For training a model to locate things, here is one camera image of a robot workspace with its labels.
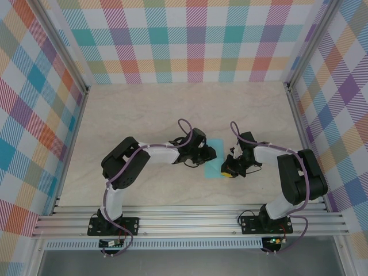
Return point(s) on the light blue cloth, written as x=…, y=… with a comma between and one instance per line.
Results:
x=214, y=172

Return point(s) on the aluminium side rail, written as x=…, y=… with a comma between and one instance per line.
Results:
x=69, y=152
x=304, y=135

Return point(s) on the circuit board with green light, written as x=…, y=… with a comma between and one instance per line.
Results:
x=276, y=241

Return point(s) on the small black circuit board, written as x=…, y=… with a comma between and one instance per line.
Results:
x=109, y=243

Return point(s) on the aluminium corner post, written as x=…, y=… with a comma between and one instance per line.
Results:
x=63, y=47
x=312, y=43

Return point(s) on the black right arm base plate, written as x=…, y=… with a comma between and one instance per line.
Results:
x=248, y=225

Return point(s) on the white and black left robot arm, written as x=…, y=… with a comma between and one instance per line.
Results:
x=161, y=154

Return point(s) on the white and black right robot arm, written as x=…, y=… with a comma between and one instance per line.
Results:
x=270, y=155

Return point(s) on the grey metal panel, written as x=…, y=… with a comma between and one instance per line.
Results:
x=187, y=263

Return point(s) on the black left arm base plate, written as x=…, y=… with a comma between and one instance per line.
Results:
x=132, y=224

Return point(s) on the aluminium mounting rail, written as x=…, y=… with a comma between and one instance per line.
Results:
x=187, y=221

